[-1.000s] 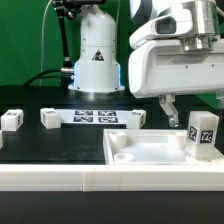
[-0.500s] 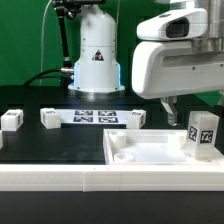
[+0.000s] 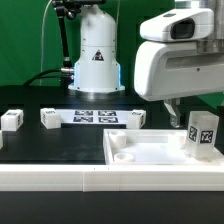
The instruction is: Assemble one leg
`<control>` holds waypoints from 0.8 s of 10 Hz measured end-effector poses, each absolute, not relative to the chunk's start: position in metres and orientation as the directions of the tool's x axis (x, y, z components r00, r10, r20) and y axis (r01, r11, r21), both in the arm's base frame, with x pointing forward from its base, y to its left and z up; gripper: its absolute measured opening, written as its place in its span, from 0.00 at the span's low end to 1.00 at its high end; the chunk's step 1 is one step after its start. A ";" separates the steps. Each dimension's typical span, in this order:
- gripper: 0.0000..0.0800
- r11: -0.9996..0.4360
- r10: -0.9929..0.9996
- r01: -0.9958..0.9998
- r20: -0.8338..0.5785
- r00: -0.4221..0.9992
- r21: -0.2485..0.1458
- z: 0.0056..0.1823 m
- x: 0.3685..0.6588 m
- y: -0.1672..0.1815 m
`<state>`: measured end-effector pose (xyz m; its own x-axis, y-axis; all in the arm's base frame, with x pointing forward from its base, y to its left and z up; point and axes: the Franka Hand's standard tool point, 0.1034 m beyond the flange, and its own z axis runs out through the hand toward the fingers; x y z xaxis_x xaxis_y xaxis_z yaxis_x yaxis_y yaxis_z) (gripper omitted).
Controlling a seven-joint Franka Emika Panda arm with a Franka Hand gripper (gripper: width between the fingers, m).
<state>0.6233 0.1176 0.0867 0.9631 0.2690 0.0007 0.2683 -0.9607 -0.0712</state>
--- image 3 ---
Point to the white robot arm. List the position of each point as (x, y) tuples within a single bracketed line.
[(97, 71)]

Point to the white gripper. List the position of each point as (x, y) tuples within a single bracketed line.
[(174, 70)]

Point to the printed marker sheet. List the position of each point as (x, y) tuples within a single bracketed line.
[(78, 116)]

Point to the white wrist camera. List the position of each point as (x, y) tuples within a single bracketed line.
[(179, 25)]

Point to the white fence wall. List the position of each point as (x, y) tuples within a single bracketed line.
[(90, 178)]

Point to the white square tabletop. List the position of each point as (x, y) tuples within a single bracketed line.
[(151, 147)]

